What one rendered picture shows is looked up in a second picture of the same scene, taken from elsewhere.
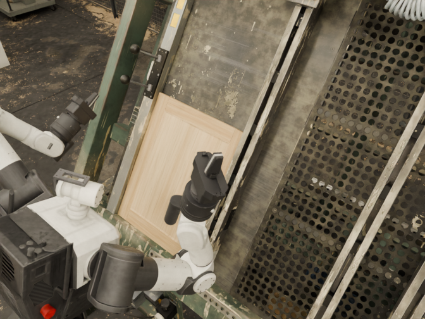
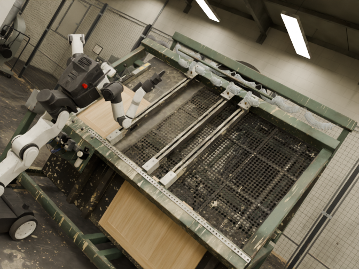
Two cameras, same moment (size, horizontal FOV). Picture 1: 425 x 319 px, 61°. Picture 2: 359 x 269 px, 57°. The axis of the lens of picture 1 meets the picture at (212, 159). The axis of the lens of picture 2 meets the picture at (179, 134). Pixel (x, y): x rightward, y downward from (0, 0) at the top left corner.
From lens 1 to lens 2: 2.17 m
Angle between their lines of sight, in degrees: 41
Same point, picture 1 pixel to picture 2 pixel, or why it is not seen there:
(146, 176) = (100, 107)
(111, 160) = not seen: hidden behind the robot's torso
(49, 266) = (98, 72)
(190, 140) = (129, 101)
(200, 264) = (130, 115)
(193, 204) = (149, 81)
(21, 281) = (93, 66)
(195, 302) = (103, 150)
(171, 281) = (121, 109)
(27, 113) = not seen: outside the picture
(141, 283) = (118, 96)
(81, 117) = not seen: hidden behind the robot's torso
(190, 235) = (141, 92)
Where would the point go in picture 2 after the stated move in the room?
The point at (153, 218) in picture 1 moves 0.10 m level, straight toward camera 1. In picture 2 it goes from (95, 121) to (96, 124)
